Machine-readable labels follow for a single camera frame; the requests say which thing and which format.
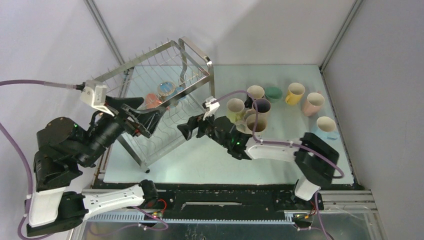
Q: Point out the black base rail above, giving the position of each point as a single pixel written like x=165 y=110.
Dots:
x=230 y=202

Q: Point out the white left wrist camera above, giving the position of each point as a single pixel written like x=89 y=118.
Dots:
x=94 y=95

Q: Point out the yellow mug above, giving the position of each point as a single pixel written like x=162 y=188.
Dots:
x=294 y=94

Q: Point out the yellow-green mug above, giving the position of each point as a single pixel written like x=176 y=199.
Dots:
x=235 y=110

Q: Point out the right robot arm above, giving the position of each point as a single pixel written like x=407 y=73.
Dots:
x=316 y=159

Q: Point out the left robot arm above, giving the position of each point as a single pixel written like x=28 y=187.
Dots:
x=64 y=147

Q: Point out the blue-rimmed cup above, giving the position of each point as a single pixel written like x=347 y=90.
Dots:
x=167 y=90

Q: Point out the large pink mug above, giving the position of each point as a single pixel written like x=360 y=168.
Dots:
x=262 y=106

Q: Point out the mint green mug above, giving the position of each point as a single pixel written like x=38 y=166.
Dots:
x=273 y=94

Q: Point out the steel two-tier dish rack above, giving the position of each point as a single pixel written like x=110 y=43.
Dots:
x=176 y=75

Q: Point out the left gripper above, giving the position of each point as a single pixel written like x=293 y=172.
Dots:
x=147 y=120

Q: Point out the light blue mug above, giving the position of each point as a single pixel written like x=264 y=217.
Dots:
x=325 y=128

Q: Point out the pink faceted mug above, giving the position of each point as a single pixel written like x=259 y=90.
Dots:
x=312 y=104

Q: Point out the orange-red cup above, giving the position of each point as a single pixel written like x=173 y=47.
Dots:
x=152 y=101

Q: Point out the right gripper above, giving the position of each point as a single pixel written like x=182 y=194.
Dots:
x=187 y=129

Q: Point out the black mug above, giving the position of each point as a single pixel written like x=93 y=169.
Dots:
x=254 y=92

